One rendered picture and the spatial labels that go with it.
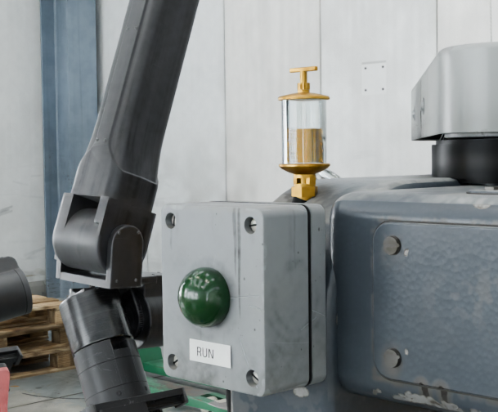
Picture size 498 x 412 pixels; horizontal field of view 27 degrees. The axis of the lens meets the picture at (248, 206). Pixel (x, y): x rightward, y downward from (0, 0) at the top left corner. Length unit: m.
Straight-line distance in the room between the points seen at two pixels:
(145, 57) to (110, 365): 0.27
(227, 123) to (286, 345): 7.59
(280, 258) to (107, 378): 0.44
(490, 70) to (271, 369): 0.22
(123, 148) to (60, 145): 8.52
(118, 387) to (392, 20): 6.24
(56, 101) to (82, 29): 0.72
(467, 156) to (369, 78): 6.54
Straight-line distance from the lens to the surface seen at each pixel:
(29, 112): 9.37
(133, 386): 0.91
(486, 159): 0.59
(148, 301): 0.95
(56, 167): 9.45
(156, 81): 0.94
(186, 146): 8.43
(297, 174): 0.57
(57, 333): 6.62
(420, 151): 6.86
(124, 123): 0.92
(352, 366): 0.52
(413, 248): 0.49
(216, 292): 0.49
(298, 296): 0.50
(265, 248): 0.48
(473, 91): 0.60
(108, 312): 0.92
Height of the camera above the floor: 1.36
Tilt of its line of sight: 3 degrees down
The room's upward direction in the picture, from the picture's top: 1 degrees counter-clockwise
